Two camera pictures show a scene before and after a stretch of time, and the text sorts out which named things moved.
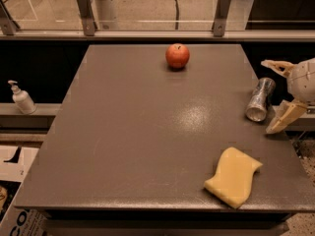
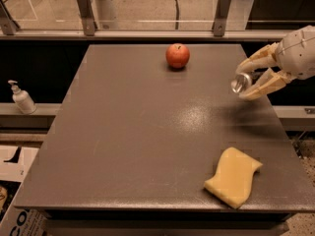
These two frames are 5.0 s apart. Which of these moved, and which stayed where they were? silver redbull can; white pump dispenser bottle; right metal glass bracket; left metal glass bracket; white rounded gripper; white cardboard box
Moved: white rounded gripper; silver redbull can
Stayed: white cardboard box; white pump dispenser bottle; left metal glass bracket; right metal glass bracket
